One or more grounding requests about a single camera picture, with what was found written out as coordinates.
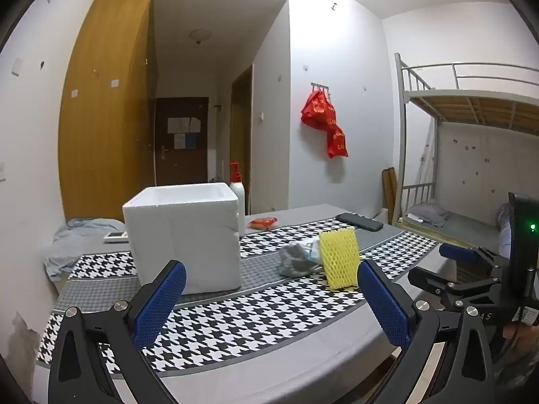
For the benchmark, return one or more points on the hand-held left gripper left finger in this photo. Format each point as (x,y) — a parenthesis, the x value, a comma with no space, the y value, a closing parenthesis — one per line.
(162,298)

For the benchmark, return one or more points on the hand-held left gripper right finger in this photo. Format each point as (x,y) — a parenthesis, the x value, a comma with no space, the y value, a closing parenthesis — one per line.
(385,303)

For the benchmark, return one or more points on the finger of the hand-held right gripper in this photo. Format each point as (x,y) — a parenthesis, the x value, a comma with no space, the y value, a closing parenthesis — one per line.
(457,252)
(433,282)

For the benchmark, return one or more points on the white foam box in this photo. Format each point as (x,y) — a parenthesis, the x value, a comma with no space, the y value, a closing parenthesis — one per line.
(185,240)

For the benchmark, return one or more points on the yellow foam net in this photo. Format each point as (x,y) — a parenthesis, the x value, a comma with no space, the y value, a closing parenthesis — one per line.
(339,256)

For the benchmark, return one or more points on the grey knitted cloth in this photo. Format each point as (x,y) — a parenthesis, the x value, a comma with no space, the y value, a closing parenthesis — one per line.
(294,261)

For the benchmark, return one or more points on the grey folded clothes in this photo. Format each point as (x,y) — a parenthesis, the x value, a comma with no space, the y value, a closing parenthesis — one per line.
(429,212)

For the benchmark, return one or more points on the white flat device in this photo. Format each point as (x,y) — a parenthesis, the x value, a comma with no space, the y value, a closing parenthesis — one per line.
(116,236)

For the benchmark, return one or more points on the black smartphone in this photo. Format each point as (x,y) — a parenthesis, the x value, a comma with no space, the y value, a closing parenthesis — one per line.
(360,221)

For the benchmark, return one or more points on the wooden planks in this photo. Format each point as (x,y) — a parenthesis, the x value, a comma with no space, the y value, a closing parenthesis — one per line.
(390,193)

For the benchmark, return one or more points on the houndstooth grey tablecloth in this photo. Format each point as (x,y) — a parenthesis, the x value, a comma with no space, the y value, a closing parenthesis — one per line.
(261,315)

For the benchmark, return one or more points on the light blue crumpled cloth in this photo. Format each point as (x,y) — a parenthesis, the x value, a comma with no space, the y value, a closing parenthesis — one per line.
(71,244)

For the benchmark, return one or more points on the red snack packet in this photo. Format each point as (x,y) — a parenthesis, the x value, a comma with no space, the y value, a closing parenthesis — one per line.
(263,223)

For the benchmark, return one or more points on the dark brown entrance door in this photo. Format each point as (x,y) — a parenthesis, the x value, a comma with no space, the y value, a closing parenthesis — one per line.
(181,164)

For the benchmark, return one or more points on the metal bunk bed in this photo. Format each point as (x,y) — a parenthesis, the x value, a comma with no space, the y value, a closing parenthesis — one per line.
(471,109)

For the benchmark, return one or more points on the white and blue door notice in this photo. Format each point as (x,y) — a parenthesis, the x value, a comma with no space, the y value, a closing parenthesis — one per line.
(185,141)

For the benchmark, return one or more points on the small red plastic bag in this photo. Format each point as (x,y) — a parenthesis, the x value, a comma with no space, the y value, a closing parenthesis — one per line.
(337,143)

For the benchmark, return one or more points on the large white door notice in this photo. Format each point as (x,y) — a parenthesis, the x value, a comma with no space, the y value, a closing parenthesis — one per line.
(178,125)

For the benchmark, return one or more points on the light wooden side door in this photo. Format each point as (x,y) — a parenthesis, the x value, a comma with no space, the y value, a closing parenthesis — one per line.
(242,143)

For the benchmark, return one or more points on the wooden wardrobe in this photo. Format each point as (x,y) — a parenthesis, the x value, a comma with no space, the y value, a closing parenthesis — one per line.
(101,134)

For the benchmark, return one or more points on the small white door notice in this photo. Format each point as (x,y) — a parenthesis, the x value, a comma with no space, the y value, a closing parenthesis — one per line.
(195,125)

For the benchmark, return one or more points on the large red plastic bag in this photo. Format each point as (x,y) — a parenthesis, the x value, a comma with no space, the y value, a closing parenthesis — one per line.
(318,109)

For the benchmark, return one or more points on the ceiling lamp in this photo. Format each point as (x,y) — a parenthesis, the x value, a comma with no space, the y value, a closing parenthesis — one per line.
(201,34)

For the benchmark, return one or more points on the white wall socket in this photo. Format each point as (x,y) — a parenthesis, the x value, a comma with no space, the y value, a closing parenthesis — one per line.
(2,172)

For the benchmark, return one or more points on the metal wall hook rack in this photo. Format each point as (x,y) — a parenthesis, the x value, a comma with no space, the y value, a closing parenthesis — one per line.
(321,86)

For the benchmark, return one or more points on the white wall switch plate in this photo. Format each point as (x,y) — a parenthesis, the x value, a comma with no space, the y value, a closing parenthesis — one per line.
(16,67)

